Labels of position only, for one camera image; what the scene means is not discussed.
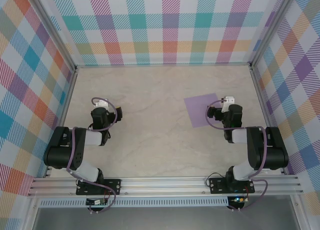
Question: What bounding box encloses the purple paper sheet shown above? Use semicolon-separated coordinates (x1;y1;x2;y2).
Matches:
183;93;225;128

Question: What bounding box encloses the grey metal sheet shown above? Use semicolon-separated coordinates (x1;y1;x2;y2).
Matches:
32;206;301;230

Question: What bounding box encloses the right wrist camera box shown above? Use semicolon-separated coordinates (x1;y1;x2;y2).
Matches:
221;96;236;113

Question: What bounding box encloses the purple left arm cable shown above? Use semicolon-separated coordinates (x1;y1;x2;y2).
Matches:
66;97;118;214

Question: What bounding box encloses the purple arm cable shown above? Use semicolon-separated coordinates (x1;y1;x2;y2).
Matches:
205;99;269;212
66;97;118;214

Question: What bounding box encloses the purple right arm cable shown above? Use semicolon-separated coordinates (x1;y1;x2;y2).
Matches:
205;99;269;212

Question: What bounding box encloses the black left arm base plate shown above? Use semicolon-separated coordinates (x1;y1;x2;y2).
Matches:
75;179;122;196

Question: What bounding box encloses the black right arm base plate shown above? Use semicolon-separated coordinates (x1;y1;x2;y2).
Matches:
208;177;255;195

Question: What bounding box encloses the thin aluminium table edge rail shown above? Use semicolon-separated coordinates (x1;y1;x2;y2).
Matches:
74;62;253;68

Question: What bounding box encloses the black round cable mount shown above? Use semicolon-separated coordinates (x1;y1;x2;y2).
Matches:
87;205;106;214

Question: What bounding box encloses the aluminium mounting rail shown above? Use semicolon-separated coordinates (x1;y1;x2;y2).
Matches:
27;175;305;197

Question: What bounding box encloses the aluminium frame post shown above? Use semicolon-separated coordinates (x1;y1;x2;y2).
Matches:
24;0;78;73
248;0;297;71

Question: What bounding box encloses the white slotted cable duct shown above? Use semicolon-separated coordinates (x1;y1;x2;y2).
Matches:
38;196;230;208

